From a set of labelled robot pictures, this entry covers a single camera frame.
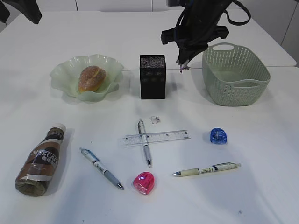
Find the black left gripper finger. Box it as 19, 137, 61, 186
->
3, 0, 42, 24
0, 2, 8, 23

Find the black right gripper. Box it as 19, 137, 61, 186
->
161, 0, 229, 63

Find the blue pencil sharpener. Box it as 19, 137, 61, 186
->
210, 127, 227, 145

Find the sugared bread roll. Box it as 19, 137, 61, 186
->
78, 65, 106, 93

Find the Nescafe coffee bottle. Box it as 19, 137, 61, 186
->
15, 123, 66, 197

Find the white paper ball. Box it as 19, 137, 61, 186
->
176, 59, 190, 74

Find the black mesh pen holder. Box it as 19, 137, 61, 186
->
139, 55, 166, 99

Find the green woven plastic basket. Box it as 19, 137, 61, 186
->
202, 42, 271, 106

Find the green ruffled glass plate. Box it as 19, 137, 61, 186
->
50, 54, 124, 102

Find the grey pen on ruler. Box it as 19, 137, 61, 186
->
137, 119, 152, 167

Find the cream ballpoint pen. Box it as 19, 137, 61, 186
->
172, 162, 241, 177

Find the pink pencil sharpener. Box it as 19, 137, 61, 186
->
133, 172, 155, 195

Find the blue grey ballpoint pen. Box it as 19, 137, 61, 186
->
79, 147, 124, 190

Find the small torn paper bit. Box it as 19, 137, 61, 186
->
150, 116, 161, 125

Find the clear plastic ruler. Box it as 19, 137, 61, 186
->
118, 130, 191, 147

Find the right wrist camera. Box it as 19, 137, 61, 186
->
166, 0, 186, 7

